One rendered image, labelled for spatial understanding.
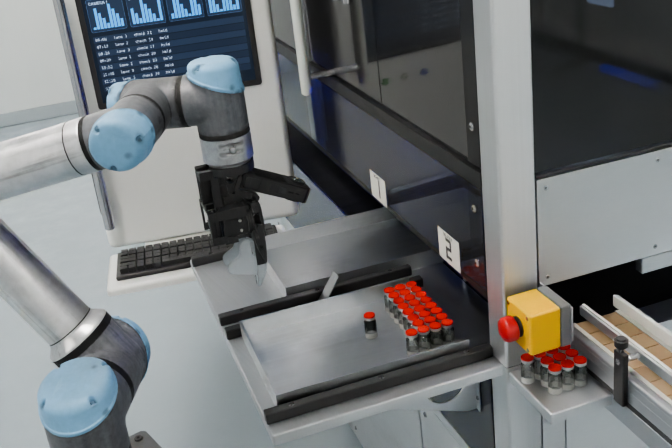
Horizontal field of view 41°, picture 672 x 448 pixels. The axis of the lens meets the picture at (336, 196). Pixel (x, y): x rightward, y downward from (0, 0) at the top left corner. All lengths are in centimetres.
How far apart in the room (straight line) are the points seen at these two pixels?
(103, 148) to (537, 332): 69
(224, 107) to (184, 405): 197
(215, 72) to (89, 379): 50
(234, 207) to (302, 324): 43
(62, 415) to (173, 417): 172
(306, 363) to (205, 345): 187
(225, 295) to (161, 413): 132
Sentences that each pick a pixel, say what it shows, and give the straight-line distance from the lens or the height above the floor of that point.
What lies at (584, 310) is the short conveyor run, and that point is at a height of 97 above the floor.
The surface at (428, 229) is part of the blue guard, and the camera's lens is 168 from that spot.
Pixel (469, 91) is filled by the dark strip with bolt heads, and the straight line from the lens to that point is 140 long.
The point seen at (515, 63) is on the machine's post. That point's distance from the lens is 132.
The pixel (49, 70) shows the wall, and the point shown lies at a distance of 682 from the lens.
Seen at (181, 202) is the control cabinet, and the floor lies 90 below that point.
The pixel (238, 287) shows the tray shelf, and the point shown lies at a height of 88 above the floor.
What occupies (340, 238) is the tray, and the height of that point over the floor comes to 88.
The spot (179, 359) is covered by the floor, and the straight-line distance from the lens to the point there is 338.
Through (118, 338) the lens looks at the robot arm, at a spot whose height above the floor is 101.
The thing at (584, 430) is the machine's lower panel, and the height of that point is 70.
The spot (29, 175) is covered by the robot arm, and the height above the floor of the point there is 136.
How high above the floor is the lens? 173
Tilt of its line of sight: 22 degrees down
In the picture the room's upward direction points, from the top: 7 degrees counter-clockwise
